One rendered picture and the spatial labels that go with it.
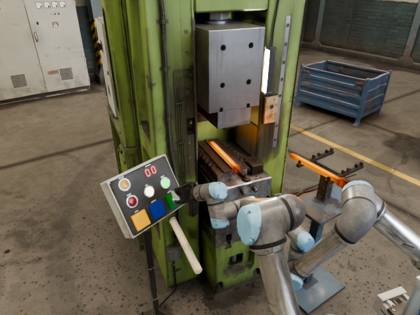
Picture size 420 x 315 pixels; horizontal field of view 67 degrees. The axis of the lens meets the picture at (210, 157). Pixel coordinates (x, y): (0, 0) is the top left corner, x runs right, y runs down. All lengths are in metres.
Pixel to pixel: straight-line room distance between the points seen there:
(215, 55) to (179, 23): 0.23
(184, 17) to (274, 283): 1.22
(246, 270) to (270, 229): 1.49
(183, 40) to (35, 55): 5.16
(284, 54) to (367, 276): 1.78
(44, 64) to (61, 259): 4.42
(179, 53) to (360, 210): 1.07
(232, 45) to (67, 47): 5.32
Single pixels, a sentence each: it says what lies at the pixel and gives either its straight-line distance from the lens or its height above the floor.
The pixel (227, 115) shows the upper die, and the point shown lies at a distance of 1.70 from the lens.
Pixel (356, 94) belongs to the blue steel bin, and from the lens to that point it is 5.29.
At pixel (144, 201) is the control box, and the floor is 1.06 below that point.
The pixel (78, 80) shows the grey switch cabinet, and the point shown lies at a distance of 6.86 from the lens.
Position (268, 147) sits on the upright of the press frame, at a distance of 2.13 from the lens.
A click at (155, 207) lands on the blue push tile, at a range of 1.55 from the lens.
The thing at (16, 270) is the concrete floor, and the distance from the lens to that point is 3.02.
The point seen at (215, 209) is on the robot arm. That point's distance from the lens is 1.33.
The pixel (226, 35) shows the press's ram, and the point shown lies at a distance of 1.59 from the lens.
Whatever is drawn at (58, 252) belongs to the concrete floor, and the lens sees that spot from 3.01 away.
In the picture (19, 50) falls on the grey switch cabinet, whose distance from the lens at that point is 6.60.
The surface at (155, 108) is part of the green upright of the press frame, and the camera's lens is 1.70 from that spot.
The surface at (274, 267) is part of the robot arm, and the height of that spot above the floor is 1.24.
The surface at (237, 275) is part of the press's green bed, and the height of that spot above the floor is 0.13.
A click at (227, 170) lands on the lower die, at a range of 1.87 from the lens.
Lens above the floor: 1.98
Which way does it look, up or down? 29 degrees down
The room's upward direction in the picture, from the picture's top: straight up
